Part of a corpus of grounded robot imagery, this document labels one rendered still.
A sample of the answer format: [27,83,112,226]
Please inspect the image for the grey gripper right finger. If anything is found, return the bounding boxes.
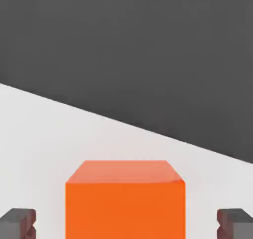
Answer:
[216,208,253,239]

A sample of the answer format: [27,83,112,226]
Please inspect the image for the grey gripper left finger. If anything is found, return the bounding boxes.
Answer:
[0,208,37,239]

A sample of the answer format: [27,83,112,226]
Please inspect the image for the small orange cube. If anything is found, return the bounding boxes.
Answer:
[65,160,186,239]

